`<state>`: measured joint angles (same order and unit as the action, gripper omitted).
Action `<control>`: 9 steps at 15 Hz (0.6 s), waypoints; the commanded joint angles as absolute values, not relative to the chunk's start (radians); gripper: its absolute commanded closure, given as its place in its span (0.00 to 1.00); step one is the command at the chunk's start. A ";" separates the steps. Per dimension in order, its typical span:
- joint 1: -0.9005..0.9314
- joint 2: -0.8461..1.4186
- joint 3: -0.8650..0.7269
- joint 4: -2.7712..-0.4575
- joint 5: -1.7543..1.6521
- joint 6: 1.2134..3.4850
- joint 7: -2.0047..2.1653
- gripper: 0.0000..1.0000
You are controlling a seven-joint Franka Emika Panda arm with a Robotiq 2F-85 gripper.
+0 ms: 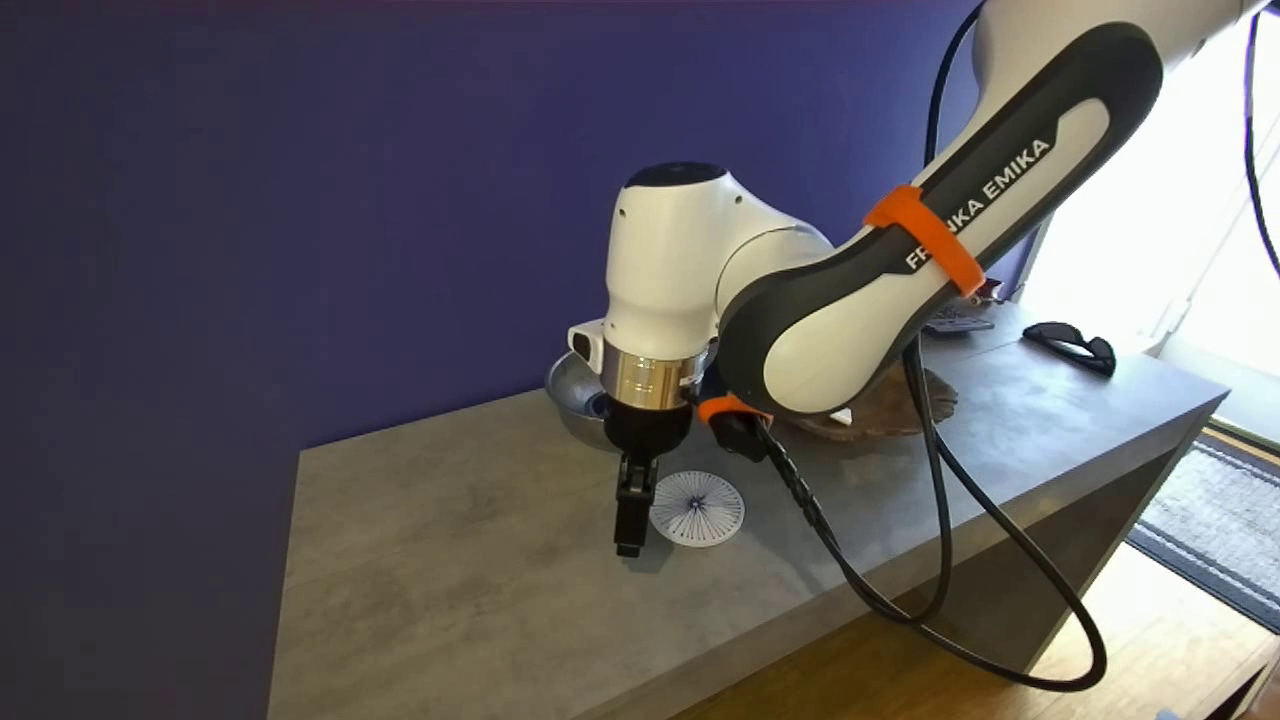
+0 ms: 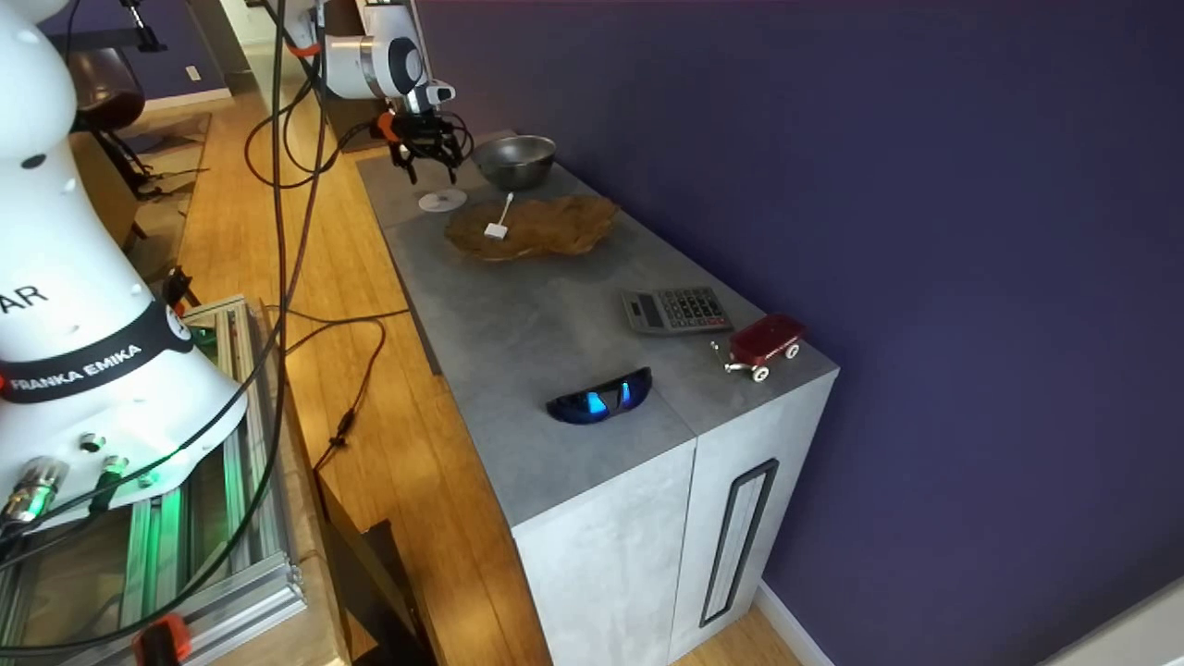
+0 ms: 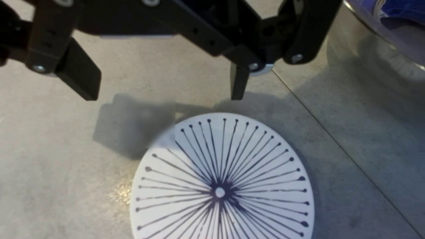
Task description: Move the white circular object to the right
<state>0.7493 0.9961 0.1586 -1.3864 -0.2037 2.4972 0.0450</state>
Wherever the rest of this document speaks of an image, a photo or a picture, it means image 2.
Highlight black sunglasses with blue lenses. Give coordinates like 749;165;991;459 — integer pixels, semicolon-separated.
546;367;653;426

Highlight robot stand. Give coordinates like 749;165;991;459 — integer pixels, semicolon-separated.
0;295;351;666

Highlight metal bowl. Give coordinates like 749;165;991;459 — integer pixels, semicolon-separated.
472;135;559;192

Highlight orange clamp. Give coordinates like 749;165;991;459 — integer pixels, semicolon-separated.
131;612;193;666

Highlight grey calculator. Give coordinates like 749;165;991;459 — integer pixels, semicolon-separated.
621;286;734;336

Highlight grey cabinet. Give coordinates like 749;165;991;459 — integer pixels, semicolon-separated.
356;129;841;666

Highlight dark brown chair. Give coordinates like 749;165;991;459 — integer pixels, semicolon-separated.
67;46;191;202

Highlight brown woven tray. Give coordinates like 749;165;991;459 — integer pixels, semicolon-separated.
445;194;620;263

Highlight black panel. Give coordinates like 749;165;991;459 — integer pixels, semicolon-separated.
314;470;438;666

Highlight black clamp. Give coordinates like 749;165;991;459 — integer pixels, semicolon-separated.
161;266;201;313

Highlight cabinet door with handle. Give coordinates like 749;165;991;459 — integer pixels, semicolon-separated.
668;370;839;663

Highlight black cable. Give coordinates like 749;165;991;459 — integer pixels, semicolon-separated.
265;305;413;474

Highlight black cabinet door handle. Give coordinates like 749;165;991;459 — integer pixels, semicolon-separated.
699;458;781;629

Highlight red toy wagon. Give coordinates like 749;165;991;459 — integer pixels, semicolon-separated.
710;314;807;383

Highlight plain cabinet door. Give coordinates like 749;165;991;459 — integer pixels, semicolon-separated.
513;441;697;666

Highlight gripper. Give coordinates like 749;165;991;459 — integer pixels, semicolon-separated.
388;110;467;186

